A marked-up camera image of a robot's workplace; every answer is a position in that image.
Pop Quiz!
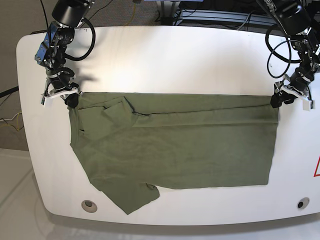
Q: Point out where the red warning triangle sticker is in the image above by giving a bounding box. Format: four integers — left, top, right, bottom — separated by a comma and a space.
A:
313, 158, 320, 177

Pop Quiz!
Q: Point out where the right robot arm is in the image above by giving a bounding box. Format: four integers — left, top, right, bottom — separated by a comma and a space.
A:
34, 0, 96, 109

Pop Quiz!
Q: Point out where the left table grommet hole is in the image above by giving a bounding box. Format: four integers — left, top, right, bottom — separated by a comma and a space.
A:
81, 200, 98, 213

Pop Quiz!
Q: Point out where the right table grommet hole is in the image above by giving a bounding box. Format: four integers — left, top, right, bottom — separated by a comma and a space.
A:
297, 197, 310, 210

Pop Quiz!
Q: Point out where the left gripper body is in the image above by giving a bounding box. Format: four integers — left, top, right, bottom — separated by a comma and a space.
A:
273, 72, 312, 102

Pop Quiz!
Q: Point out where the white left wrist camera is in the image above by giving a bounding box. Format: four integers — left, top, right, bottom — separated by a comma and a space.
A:
302, 100, 314, 111

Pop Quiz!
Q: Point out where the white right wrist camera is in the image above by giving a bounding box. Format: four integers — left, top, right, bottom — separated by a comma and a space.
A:
41, 95, 52, 108

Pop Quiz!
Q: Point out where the silver equipment rack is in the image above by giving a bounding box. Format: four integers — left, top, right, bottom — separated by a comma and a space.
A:
157, 0, 281, 27

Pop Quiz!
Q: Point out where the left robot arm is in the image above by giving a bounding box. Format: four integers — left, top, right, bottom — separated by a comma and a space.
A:
257, 0, 320, 111

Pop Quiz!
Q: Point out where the olive green T-shirt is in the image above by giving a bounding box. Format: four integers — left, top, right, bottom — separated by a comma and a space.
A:
68, 92, 279, 214

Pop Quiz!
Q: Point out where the table grommet hole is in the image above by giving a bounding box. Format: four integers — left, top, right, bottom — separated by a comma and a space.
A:
81, 200, 98, 213
297, 197, 310, 210

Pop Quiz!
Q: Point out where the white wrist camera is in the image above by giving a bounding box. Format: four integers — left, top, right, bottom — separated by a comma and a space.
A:
41, 95, 52, 108
302, 100, 314, 111

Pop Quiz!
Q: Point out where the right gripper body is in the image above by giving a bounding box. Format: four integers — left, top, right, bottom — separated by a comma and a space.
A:
42, 69, 83, 99

